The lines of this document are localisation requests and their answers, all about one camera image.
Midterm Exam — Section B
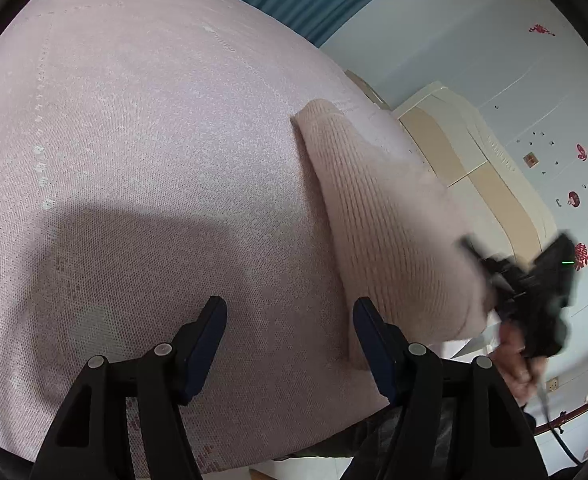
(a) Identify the cream wooden headboard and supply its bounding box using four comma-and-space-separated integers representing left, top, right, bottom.
393, 81, 557, 266

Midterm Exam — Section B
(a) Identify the person's right hand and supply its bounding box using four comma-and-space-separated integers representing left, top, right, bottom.
490, 322, 548, 406

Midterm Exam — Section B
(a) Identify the beige knit sweater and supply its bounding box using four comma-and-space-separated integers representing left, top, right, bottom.
295, 99, 495, 346

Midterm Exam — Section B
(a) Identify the pink bed cover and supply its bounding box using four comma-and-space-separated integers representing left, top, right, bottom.
0, 0, 420, 471

